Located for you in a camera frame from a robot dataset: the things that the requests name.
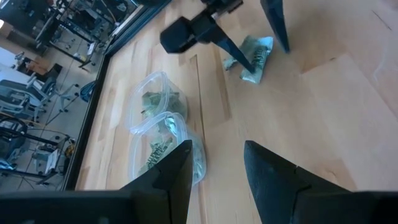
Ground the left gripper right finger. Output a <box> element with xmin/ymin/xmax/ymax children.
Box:
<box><xmin>243</xmin><ymin>139</ymin><xmax>357</xmax><ymax>224</ymax></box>

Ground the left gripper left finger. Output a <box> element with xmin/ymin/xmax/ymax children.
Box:
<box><xmin>119</xmin><ymin>139</ymin><xmax>193</xmax><ymax>224</ymax></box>

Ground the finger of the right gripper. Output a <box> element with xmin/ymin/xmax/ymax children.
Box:
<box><xmin>260</xmin><ymin>0</ymin><xmax>291</xmax><ymax>54</ymax></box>
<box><xmin>198</xmin><ymin>26</ymin><xmax>256</xmax><ymax>75</ymax></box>

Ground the clear plastic container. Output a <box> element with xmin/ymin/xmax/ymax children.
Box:
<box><xmin>128</xmin><ymin>111</ymin><xmax>206</xmax><ymax>187</ymax></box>
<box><xmin>124</xmin><ymin>70</ymin><xmax>189</xmax><ymax>133</ymax></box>

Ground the grey office chair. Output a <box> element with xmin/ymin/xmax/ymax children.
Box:
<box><xmin>0</xmin><ymin>77</ymin><xmax>57</xmax><ymax>122</ymax></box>

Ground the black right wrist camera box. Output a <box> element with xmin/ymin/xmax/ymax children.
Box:
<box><xmin>159</xmin><ymin>15</ymin><xmax>218</xmax><ymax>54</ymax></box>

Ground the black metal table frame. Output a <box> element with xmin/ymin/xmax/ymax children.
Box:
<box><xmin>60</xmin><ymin>0</ymin><xmax>174</xmax><ymax>191</ymax></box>

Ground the blue cable coil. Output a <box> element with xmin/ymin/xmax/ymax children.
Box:
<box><xmin>79</xmin><ymin>80</ymin><xmax>97</xmax><ymax>103</ymax></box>

